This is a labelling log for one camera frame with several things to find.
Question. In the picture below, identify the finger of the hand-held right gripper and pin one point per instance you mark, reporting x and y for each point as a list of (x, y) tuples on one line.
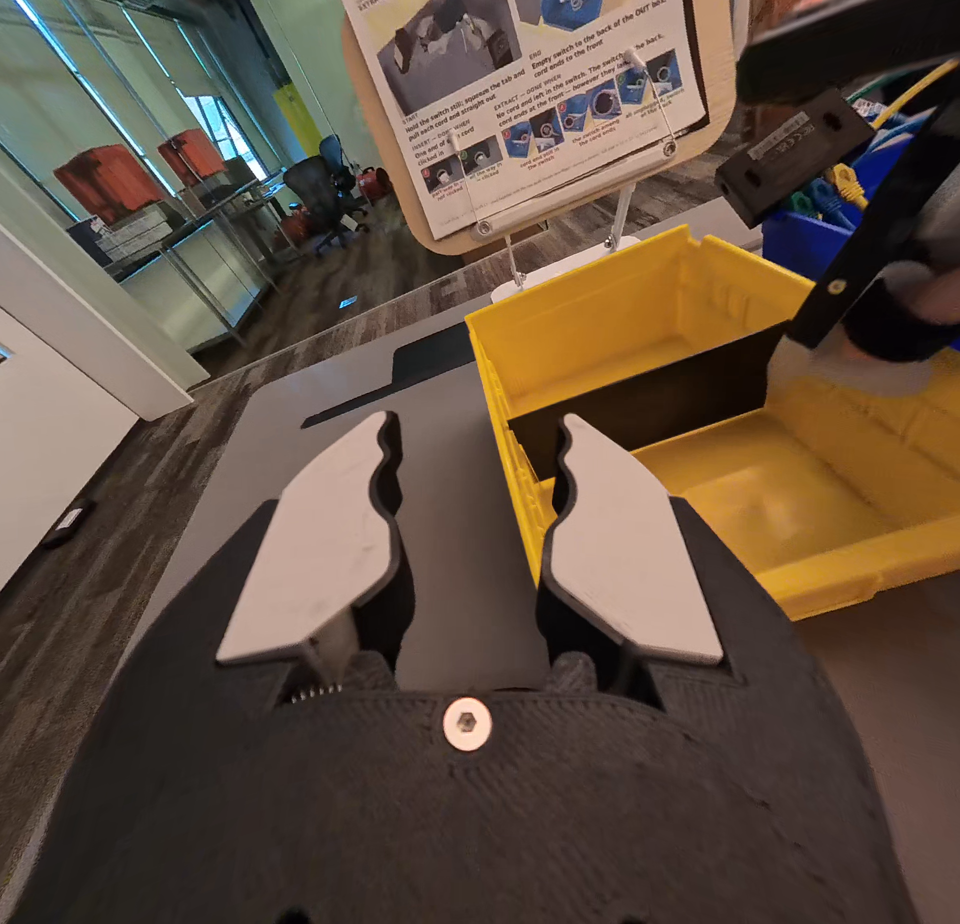
[(847, 53)]

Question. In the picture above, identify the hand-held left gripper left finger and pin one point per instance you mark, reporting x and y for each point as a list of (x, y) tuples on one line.
[(322, 556)]

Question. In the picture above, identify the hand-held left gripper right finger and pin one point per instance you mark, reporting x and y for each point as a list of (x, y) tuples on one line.
[(622, 556)]

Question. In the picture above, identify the blue plastic bin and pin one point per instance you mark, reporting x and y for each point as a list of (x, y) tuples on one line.
[(795, 237)]

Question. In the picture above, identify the black ethernet switch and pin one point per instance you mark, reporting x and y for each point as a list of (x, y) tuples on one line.
[(795, 155)]

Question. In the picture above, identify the yellow plastic bin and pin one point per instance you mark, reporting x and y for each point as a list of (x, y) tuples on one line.
[(750, 489)]

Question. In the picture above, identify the person's right hand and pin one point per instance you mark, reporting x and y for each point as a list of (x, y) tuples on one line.
[(934, 301)]

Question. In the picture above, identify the wooden instruction board with stand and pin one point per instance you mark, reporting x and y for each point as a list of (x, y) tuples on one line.
[(525, 76)]

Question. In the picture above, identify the metal shelf rack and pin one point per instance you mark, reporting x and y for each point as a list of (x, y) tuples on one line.
[(187, 222)]

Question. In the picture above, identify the black mesh office chair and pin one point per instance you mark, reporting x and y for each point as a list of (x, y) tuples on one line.
[(319, 188)]

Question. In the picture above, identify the red round device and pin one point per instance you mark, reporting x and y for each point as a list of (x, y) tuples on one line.
[(371, 182)]

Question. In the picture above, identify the red box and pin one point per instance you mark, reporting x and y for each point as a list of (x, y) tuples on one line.
[(105, 181), (191, 155)]

